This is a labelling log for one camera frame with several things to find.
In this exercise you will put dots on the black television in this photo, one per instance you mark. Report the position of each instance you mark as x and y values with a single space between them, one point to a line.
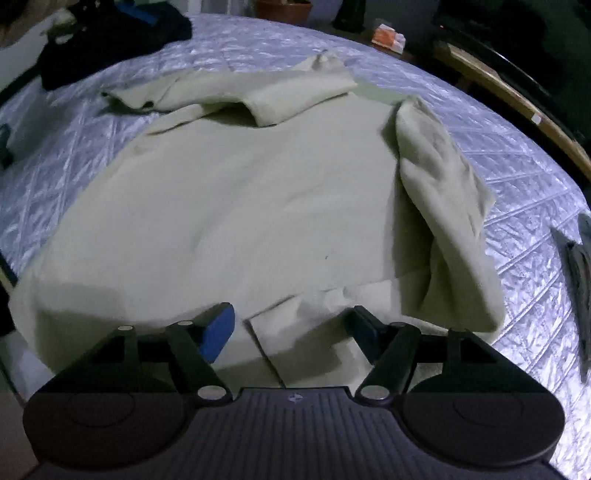
521 41

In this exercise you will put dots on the orange tissue pack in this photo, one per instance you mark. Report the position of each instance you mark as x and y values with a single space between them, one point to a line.
388 38

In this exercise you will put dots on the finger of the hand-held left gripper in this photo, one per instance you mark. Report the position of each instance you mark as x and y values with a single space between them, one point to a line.
138 14

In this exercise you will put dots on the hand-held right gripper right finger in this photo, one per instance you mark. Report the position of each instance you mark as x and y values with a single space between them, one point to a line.
364 333

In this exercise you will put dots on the pale green sweatshirt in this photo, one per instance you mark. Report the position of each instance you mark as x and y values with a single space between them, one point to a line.
231 207

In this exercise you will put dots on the light wooden bench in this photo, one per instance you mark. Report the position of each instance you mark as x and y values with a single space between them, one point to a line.
517 99

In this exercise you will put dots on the black garment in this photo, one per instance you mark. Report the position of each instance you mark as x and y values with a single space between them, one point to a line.
106 50

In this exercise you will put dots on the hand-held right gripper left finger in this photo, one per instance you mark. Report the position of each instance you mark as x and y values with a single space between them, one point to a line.
219 331

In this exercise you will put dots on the terracotta potted plant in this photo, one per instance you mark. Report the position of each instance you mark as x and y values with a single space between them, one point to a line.
282 11

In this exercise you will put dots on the black speaker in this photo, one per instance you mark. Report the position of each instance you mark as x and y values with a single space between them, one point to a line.
349 16

